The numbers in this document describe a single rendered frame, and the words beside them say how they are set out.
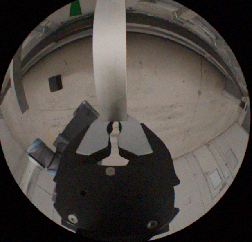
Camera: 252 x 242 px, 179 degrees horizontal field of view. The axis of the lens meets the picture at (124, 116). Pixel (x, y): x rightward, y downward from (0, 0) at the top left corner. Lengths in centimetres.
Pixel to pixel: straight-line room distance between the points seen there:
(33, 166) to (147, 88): 125
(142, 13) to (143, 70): 75
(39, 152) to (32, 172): 15
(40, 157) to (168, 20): 88
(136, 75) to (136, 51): 29
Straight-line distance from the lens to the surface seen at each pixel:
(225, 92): 263
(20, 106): 26
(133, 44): 100
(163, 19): 35
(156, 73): 103
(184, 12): 35
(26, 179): 64
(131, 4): 31
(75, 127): 80
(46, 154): 63
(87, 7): 31
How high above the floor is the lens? 94
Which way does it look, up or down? 58 degrees down
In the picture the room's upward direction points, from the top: 175 degrees clockwise
